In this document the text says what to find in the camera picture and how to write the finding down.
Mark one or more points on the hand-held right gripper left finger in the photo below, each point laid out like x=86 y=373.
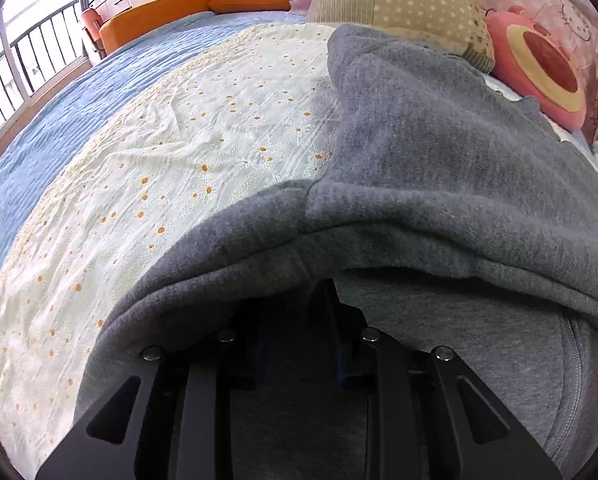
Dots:
x=251 y=360

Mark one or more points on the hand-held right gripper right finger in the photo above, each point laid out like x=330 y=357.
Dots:
x=340 y=360

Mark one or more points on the grey hoodie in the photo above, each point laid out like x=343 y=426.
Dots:
x=429 y=160

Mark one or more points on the white floral blanket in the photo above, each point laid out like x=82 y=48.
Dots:
x=154 y=185

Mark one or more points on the pink bear plush pillow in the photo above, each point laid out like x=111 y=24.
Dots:
x=544 y=70

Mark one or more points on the beige patchwork dotted pillow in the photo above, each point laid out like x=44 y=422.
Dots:
x=404 y=5

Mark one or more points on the orange sofa bed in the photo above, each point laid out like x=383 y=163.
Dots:
x=144 y=15

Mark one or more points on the white low cabinet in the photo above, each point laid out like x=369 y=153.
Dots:
x=110 y=2

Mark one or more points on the black balcony railing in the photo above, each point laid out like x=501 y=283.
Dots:
x=10 y=55

